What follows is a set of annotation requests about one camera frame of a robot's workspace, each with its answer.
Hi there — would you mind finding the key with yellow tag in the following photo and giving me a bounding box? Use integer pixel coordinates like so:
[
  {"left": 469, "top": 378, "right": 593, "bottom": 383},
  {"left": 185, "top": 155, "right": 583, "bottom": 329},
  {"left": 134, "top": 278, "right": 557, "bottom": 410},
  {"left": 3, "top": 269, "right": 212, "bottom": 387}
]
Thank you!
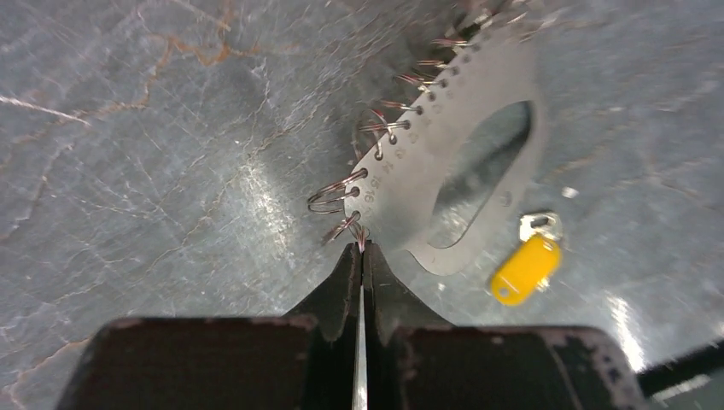
[{"left": 490, "top": 212, "right": 563, "bottom": 307}]

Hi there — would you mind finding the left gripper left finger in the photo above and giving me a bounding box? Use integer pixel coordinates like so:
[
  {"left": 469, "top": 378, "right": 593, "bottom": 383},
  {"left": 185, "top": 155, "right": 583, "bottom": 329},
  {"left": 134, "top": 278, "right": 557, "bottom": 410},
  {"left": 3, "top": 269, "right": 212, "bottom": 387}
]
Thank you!
[{"left": 57, "top": 244, "right": 361, "bottom": 409}]

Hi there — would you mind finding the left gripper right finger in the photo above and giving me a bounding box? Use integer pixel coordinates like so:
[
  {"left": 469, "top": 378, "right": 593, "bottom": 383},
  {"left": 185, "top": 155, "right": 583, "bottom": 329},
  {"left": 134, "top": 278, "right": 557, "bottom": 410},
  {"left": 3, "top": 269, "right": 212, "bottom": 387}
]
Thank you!
[{"left": 363, "top": 243, "right": 646, "bottom": 409}]

